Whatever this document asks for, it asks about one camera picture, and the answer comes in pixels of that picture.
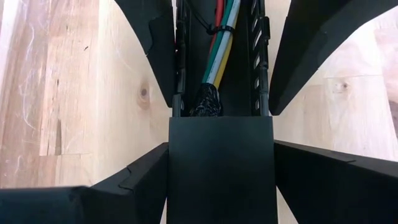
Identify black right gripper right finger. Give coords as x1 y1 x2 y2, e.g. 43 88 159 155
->
273 139 398 224

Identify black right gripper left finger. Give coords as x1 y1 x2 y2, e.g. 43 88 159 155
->
0 142 170 224

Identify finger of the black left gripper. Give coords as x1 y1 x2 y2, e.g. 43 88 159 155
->
269 0 398 116
114 0 177 108

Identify coloured wire bundle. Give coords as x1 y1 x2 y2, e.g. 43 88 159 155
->
201 0 234 83

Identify black zip tie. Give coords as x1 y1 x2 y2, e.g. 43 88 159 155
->
186 0 236 35

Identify black slotted cable duct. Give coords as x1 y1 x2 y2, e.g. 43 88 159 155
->
172 0 271 118

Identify black duct cover strip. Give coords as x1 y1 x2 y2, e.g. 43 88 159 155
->
166 115 279 224

